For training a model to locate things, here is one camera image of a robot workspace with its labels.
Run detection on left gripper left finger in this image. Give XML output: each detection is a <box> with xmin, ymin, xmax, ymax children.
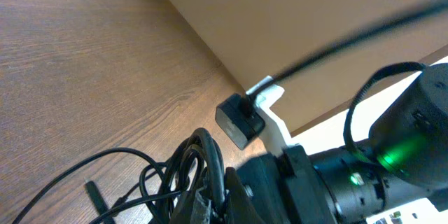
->
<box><xmin>169</xmin><ymin>183</ymin><xmax>213</xmax><ymax>224</ymax></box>

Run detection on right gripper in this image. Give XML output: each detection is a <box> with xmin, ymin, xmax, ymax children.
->
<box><xmin>237</xmin><ymin>146</ymin><xmax>337</xmax><ymax>224</ymax></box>

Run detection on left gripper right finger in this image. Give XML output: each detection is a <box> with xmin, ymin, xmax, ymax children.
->
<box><xmin>225</xmin><ymin>167</ymin><xmax>265</xmax><ymax>224</ymax></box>

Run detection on black USB cable thin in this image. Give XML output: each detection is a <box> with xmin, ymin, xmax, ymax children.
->
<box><xmin>1</xmin><ymin>143</ymin><xmax>179</xmax><ymax>223</ymax></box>

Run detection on black USB cable thick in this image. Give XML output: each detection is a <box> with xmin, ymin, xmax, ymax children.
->
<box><xmin>90</xmin><ymin>128</ymin><xmax>226</xmax><ymax>224</ymax></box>

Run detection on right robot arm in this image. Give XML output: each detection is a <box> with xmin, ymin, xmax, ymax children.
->
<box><xmin>232</xmin><ymin>62</ymin><xmax>447</xmax><ymax>223</ymax></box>

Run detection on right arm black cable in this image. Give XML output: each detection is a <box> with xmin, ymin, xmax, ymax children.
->
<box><xmin>244</xmin><ymin>0</ymin><xmax>448</xmax><ymax>113</ymax></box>

